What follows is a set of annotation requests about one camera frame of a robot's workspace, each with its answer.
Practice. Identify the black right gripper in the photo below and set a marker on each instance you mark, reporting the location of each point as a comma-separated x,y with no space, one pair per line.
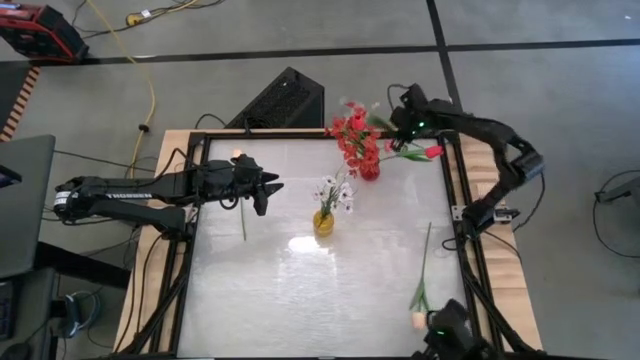
420,115

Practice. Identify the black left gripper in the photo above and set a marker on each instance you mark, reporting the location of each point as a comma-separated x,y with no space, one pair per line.
230,180

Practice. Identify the red glass vase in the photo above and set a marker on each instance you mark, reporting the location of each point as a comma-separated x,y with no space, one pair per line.
370,173

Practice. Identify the yellow tulip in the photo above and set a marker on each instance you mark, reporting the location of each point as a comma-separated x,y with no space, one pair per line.
236,152

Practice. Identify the yellow glass vase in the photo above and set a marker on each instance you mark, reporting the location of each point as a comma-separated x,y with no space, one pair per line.
323,225

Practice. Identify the peach tulip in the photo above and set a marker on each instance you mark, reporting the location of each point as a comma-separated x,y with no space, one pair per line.
418,321

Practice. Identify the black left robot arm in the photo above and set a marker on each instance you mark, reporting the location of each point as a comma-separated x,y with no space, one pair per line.
125,192

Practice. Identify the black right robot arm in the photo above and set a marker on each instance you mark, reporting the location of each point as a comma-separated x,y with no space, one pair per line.
490,132

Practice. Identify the black perforated computer tower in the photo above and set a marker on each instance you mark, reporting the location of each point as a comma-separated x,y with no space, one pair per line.
285,100

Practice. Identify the white glossy table sheet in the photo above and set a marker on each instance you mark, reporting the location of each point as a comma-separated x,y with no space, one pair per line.
300,290

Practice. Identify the black desk crossbar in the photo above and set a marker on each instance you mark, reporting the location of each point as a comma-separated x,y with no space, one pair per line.
80,265

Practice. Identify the grey stand foot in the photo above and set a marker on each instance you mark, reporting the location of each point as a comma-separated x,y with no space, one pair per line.
622,192

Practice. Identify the black headphones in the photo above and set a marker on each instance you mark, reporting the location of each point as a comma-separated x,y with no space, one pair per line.
75,312

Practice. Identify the grey monitor back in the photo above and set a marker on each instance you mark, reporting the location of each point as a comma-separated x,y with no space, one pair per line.
25,210

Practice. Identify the red and black tool case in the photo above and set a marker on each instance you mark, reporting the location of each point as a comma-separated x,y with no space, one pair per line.
35,30

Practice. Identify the black aluminium table frame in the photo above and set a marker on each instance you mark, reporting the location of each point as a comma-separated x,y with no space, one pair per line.
280,134

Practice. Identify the silver metal bracket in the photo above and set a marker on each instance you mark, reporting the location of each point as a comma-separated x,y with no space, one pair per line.
457,212

